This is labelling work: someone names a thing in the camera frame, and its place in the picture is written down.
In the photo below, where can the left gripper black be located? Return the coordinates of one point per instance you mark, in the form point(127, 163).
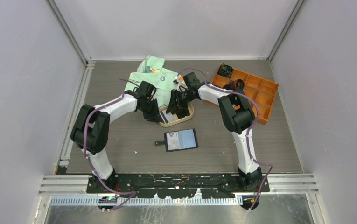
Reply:
point(155, 116)

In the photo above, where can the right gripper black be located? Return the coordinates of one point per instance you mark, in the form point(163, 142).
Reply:
point(176, 107)

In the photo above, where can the white striped card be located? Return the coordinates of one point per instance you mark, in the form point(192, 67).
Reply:
point(167, 117)

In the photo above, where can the black leather card holder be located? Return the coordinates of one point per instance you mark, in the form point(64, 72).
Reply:
point(179, 140)

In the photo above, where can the green cartoon print cloth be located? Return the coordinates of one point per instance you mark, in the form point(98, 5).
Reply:
point(152, 71)

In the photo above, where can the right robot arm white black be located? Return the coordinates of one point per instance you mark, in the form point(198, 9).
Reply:
point(237, 115)

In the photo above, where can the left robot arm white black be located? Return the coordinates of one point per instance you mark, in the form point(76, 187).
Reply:
point(91, 129)

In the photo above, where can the beige oval tray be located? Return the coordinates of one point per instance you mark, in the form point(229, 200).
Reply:
point(179, 118)

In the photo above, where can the rolled dark belt back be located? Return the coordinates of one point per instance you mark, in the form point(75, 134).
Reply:
point(225, 70)

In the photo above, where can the orange compartment organizer tray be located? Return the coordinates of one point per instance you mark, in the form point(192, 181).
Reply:
point(262, 91)

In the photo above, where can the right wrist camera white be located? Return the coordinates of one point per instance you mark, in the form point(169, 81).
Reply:
point(178, 81)

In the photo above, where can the slotted metal cable duct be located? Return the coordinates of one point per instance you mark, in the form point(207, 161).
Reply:
point(111, 201)

